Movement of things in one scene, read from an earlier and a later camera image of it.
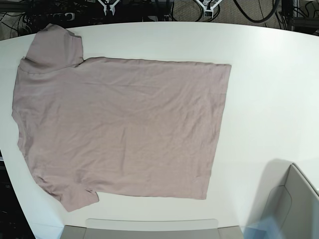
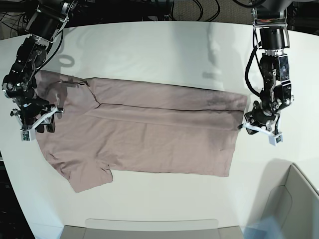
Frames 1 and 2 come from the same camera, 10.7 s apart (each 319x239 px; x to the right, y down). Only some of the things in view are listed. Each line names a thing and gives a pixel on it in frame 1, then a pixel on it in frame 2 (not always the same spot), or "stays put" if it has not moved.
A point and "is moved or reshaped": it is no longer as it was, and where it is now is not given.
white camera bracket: (112, 7) to (28, 133)
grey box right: (285, 194) stays put
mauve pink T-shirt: (116, 126) is moved or reshaped
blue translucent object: (267, 228) stays put
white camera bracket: (208, 6) to (274, 138)
